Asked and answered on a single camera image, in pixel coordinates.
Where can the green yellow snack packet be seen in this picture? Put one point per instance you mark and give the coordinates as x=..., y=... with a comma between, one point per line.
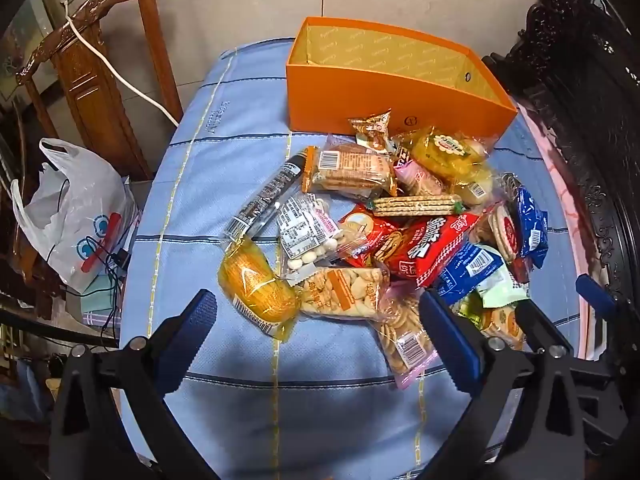
x=467, y=305

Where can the round biscuit packet red label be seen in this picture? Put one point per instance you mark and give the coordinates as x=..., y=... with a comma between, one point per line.
x=502, y=230

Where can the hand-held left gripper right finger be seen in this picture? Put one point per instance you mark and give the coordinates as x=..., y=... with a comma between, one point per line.
x=447, y=335

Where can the yellow biscuit packet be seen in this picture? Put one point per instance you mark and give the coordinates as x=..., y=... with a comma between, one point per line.
x=500, y=322

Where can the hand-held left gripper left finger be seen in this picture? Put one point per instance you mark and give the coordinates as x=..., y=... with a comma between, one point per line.
x=182, y=340

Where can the clear packet of white candies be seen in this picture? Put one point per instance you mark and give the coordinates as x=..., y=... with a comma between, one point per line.
x=305, y=232

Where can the long clear black-label packet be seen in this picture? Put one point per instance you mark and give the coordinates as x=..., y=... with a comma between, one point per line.
x=265, y=197

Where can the yellow cake packet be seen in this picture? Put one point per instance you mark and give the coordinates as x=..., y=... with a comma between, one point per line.
x=257, y=287

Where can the folded plaid cloth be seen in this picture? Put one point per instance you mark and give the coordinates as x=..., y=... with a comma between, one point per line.
x=102, y=310

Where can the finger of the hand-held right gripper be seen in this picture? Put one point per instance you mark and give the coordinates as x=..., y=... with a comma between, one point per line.
x=532, y=322
x=595, y=290

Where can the orange white snack packet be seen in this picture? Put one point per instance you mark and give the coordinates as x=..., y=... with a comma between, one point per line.
x=372, y=130

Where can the pink snack packet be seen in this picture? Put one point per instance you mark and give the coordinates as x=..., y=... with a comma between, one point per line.
x=417, y=177

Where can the wafer packet with green ends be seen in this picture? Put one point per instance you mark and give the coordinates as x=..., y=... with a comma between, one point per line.
x=415, y=205

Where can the green white snack packet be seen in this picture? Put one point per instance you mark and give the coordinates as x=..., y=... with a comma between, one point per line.
x=500, y=287

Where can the large red snack packet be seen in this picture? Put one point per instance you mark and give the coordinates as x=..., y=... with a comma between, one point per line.
x=430, y=250

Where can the white plastic bag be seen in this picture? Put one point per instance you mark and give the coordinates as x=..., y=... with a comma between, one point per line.
x=75, y=210

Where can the cracker packet with orange ends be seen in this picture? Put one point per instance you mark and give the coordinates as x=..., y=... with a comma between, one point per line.
x=350, y=167

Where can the dark blue snack packet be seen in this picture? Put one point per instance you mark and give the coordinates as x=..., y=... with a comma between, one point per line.
x=532, y=230

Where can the blue white snack packet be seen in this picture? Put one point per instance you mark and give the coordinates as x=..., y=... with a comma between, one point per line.
x=465, y=270

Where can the orange cardboard box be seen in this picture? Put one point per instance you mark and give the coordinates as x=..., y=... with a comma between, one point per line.
x=395, y=85

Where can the clear pink round-biscuit packet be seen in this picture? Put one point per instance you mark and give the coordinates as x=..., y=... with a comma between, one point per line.
x=400, y=332

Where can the red round-cracker packet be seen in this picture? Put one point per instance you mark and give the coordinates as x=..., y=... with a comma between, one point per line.
x=365, y=232

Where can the animal cracker packet orange label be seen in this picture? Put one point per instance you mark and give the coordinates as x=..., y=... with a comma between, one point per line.
x=345, y=292

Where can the carved wooden chair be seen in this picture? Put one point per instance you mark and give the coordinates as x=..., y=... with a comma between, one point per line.
x=85, y=85

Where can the dark carved wooden furniture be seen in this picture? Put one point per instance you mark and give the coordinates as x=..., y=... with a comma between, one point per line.
x=590, y=85

